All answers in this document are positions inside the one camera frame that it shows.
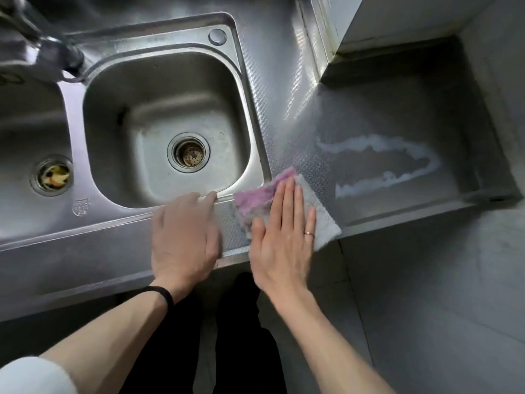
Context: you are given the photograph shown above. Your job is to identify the round metal drain strainer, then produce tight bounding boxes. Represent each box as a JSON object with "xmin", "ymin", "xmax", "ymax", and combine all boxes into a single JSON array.
[{"xmin": 167, "ymin": 133, "xmax": 211, "ymax": 173}]

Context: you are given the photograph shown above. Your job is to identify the white cabinet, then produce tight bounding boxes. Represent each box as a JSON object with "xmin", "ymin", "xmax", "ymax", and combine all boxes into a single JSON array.
[{"xmin": 308, "ymin": 0, "xmax": 506, "ymax": 65}]

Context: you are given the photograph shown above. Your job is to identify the person's left hand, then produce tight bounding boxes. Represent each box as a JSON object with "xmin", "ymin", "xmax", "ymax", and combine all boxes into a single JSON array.
[{"xmin": 151, "ymin": 191, "xmax": 222, "ymax": 291}]

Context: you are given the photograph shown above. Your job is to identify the person's left forearm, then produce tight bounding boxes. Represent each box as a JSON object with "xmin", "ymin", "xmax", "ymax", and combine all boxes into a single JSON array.
[{"xmin": 39, "ymin": 288, "xmax": 193, "ymax": 394}]

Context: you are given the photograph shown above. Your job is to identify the white liquid smear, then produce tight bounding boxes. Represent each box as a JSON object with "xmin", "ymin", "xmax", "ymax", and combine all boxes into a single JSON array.
[{"xmin": 317, "ymin": 134, "xmax": 442, "ymax": 198}]

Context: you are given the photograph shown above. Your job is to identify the person's right forearm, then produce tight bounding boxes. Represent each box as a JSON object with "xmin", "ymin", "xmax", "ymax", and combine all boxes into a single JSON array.
[{"xmin": 269, "ymin": 289, "xmax": 396, "ymax": 394}]

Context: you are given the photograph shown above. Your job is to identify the drain strainer with scraps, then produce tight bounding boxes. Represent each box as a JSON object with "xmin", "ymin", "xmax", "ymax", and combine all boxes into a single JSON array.
[{"xmin": 30, "ymin": 154, "xmax": 75, "ymax": 197}]

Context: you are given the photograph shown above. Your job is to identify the stainless steel double sink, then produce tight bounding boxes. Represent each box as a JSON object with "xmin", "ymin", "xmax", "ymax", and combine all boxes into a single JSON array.
[{"xmin": 0, "ymin": 12, "xmax": 272, "ymax": 253}]

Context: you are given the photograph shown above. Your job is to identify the pink and white cleaning cloth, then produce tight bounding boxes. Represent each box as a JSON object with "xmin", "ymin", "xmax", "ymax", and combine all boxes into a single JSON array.
[{"xmin": 232, "ymin": 167, "xmax": 342, "ymax": 253}]

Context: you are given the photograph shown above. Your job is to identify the chrome faucet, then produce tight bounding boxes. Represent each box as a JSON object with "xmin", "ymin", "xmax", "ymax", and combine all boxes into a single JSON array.
[{"xmin": 0, "ymin": 0, "xmax": 85, "ymax": 83}]

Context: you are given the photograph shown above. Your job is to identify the black wristband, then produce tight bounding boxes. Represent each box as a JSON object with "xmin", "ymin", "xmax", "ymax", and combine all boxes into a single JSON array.
[{"xmin": 139, "ymin": 285, "xmax": 175, "ymax": 313}]

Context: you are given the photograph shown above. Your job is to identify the white sleeve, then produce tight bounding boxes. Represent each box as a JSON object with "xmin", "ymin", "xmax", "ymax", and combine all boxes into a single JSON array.
[{"xmin": 0, "ymin": 356, "xmax": 79, "ymax": 394}]

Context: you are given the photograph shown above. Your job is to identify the person's right hand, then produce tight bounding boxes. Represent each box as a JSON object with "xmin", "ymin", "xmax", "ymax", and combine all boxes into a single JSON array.
[{"xmin": 249, "ymin": 176, "xmax": 317, "ymax": 302}]

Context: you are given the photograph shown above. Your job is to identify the black trousers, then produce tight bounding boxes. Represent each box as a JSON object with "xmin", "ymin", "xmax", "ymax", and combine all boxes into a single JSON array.
[{"xmin": 121, "ymin": 272, "xmax": 288, "ymax": 394}]

